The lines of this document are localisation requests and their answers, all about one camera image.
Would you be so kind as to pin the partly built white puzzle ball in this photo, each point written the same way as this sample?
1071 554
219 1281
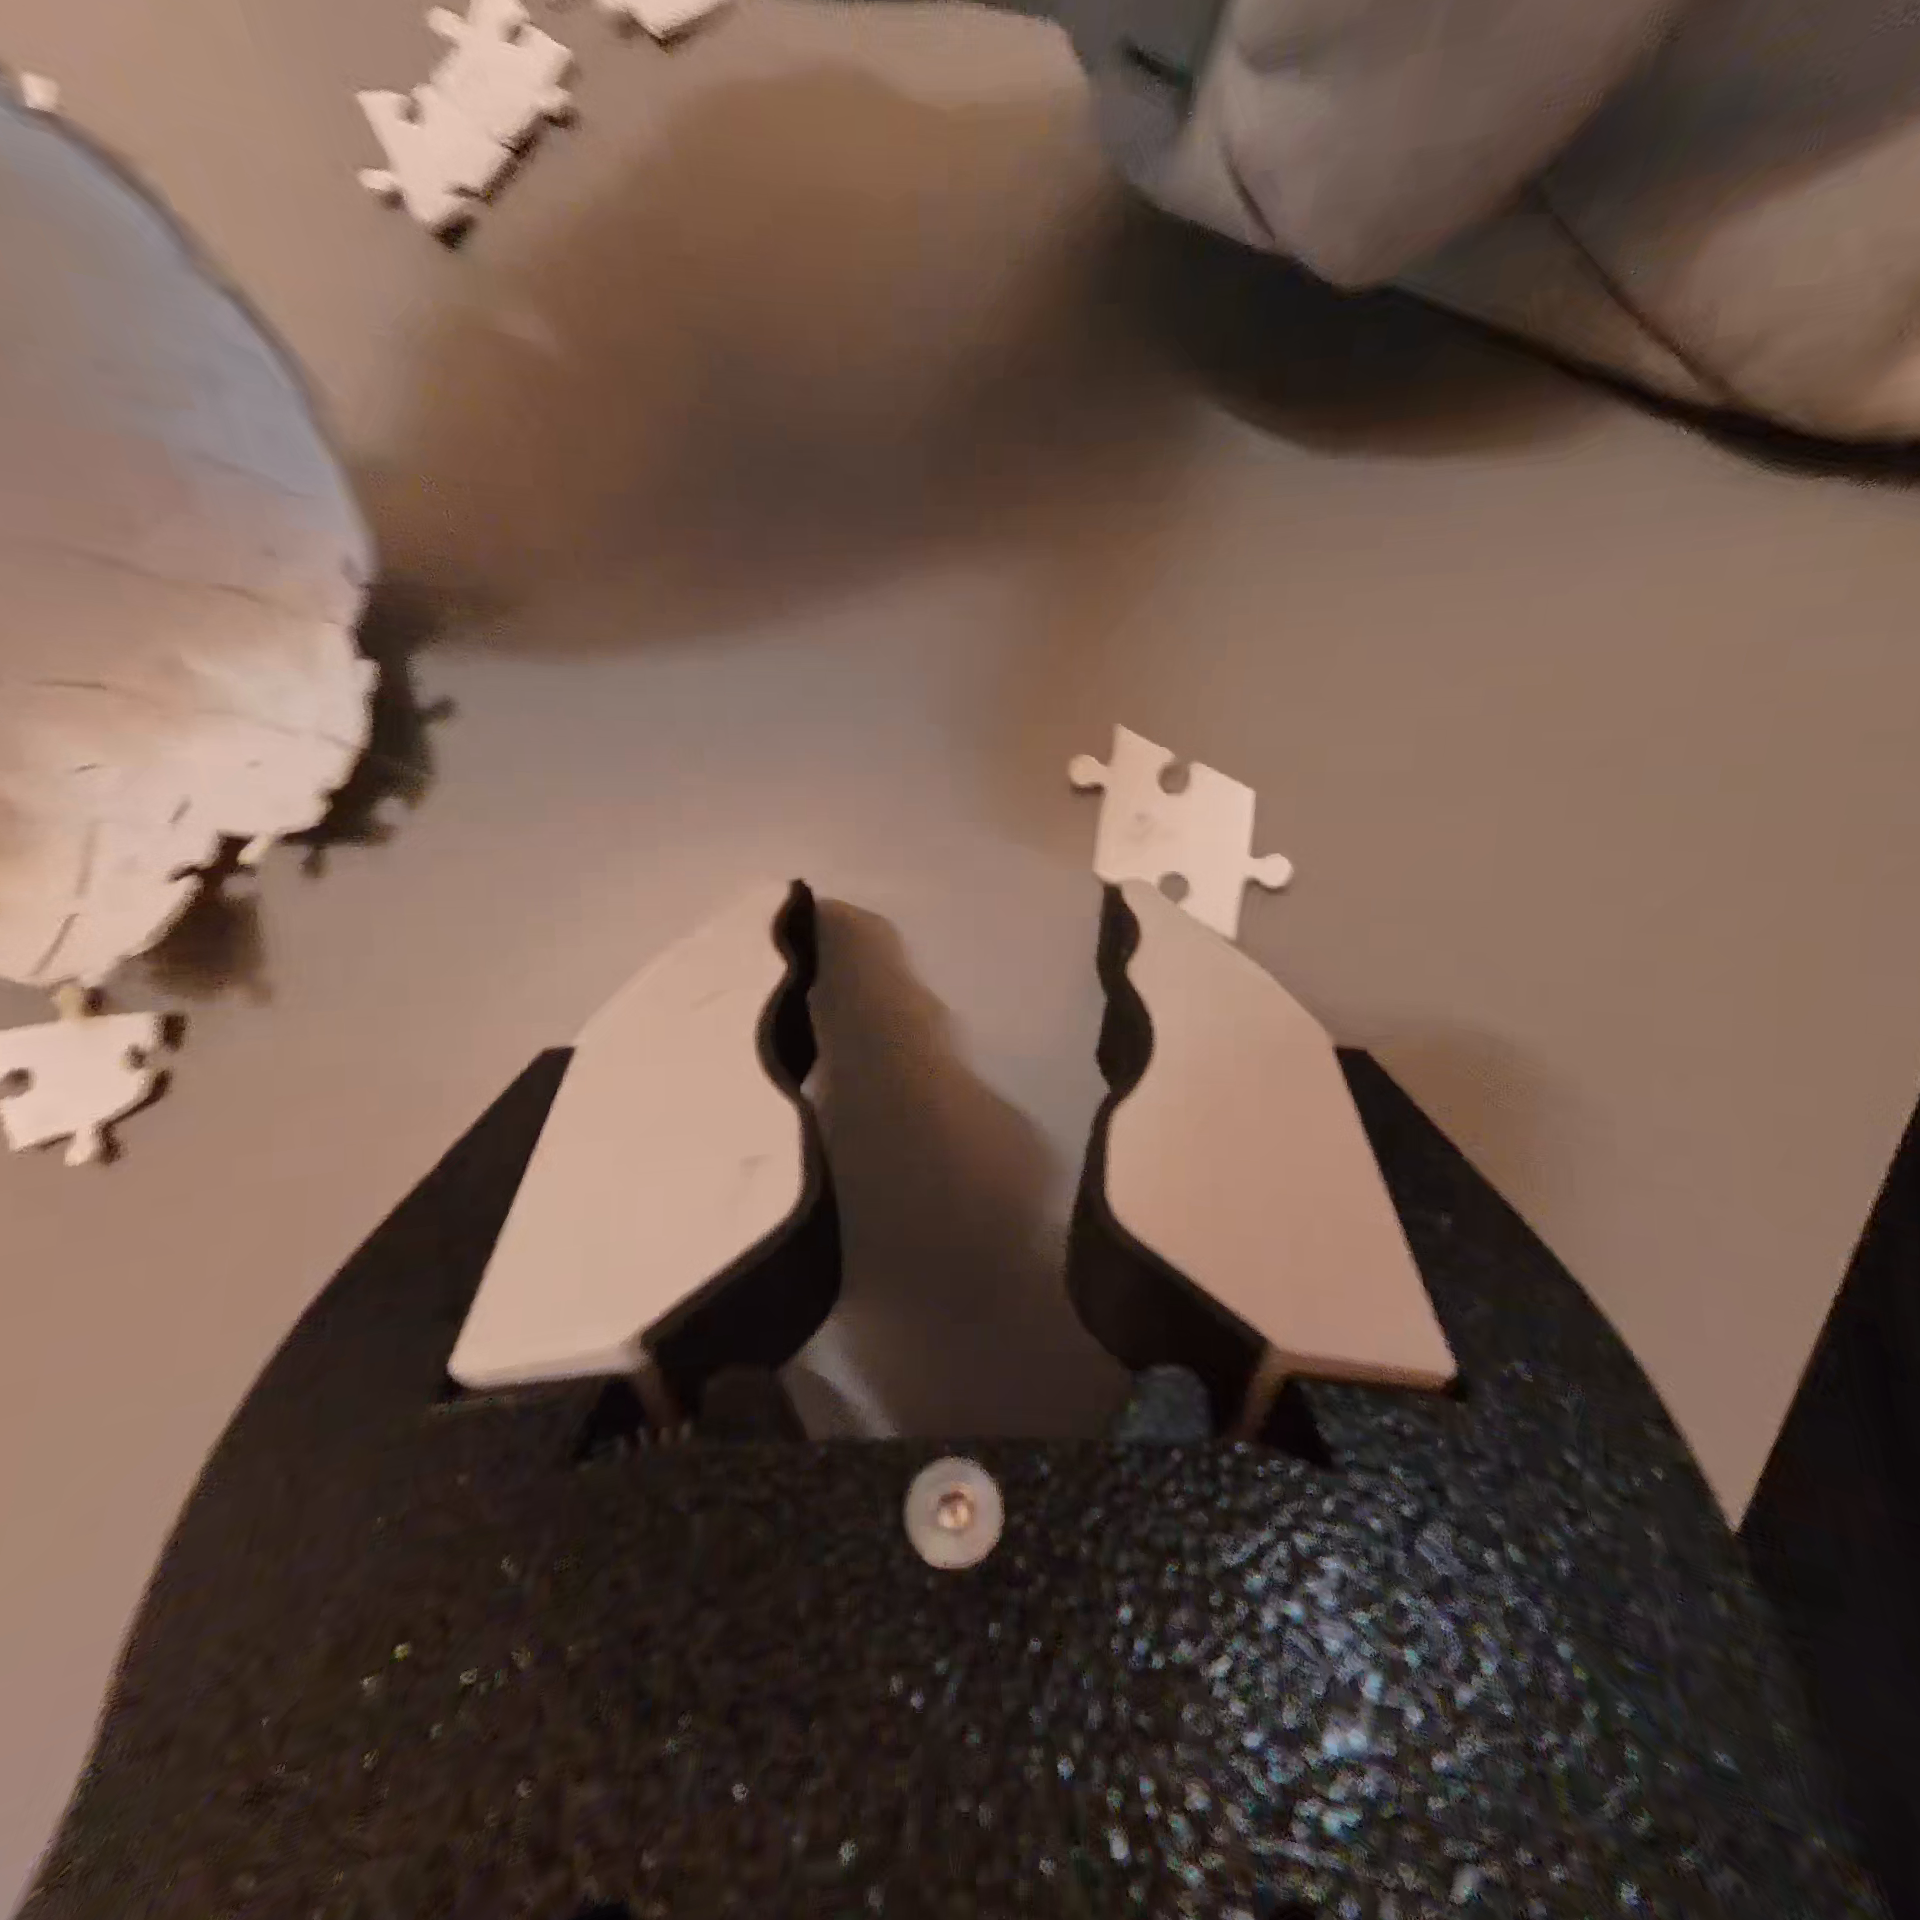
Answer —
148 599

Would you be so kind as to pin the white-backed puzzle piece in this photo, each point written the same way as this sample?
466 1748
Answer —
1178 826
75 1072

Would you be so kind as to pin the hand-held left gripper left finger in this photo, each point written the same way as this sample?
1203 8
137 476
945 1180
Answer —
660 1170

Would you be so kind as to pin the joined white puzzle pieces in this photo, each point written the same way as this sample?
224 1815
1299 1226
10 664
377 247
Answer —
464 113

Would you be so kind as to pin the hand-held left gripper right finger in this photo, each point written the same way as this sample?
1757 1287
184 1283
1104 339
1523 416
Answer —
1276 1185

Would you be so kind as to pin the person's right forearm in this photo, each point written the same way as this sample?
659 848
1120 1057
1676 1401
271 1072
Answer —
1499 166

